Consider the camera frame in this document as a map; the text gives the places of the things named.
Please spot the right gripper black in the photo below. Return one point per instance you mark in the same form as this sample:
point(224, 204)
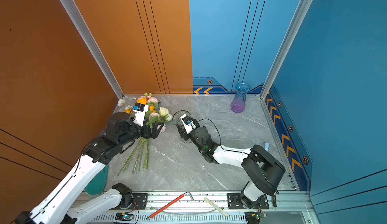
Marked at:
point(185, 135)

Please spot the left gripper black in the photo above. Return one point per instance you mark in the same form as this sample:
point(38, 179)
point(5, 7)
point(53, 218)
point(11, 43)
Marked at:
point(148, 134)

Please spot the clear glass vase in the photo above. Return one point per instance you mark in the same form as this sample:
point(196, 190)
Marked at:
point(177, 121)

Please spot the cream white rose stem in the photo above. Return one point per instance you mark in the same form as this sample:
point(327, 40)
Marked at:
point(164, 112)

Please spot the pink peony flower stem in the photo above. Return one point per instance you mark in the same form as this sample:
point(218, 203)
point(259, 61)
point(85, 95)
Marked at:
point(152, 100)

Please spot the pink carnation flower stem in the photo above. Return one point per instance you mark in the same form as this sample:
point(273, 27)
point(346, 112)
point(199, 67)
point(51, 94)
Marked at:
point(154, 115)

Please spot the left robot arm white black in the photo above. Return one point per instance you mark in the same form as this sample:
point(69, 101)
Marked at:
point(120, 131)

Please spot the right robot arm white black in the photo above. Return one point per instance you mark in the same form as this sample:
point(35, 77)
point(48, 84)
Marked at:
point(264, 171)

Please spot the blue purple glass vase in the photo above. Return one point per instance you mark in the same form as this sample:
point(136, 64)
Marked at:
point(238, 104)

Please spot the white small daisy flower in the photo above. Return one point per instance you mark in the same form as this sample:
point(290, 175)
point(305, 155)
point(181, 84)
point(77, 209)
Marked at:
point(121, 102)

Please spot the cream flat stick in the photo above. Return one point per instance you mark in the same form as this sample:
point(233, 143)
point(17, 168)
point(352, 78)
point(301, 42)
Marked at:
point(219, 209)

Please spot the teal green object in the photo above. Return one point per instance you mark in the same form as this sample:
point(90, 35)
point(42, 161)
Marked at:
point(97, 185)

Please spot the small light blue cylinder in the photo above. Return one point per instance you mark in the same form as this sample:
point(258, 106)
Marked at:
point(266, 146)

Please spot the left circuit board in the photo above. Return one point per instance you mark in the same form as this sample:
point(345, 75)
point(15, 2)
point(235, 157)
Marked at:
point(124, 217)

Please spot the circuit board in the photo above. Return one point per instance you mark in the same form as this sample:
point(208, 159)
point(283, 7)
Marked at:
point(124, 217)
point(254, 218)

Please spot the right circuit board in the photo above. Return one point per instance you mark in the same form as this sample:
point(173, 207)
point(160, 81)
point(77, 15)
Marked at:
point(254, 218)

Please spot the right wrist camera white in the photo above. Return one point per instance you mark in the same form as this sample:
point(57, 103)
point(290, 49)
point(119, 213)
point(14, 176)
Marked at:
point(188, 123)

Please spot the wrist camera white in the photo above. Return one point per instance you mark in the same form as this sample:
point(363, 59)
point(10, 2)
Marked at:
point(188, 123)
point(139, 111)

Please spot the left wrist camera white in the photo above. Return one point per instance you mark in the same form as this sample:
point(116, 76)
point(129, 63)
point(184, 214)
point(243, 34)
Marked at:
point(139, 111)

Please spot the red handled tool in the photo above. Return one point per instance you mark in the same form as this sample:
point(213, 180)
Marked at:
point(169, 204)

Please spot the aluminium rail base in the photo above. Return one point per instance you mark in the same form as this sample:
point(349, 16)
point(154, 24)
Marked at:
point(149, 202)

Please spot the aluminium corner post left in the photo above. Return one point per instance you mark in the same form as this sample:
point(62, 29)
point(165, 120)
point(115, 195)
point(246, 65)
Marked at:
point(92, 45)

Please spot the aluminium corner post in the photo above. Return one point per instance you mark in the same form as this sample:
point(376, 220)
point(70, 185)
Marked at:
point(293, 28)
point(92, 45)

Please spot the aluminium corner post right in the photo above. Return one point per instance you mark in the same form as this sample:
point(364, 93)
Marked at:
point(293, 28)

